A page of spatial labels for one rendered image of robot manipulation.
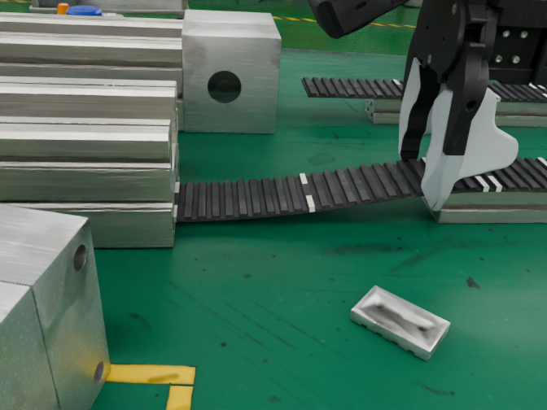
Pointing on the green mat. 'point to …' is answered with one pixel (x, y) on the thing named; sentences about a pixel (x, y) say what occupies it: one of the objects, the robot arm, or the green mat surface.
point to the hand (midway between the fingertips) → (414, 175)
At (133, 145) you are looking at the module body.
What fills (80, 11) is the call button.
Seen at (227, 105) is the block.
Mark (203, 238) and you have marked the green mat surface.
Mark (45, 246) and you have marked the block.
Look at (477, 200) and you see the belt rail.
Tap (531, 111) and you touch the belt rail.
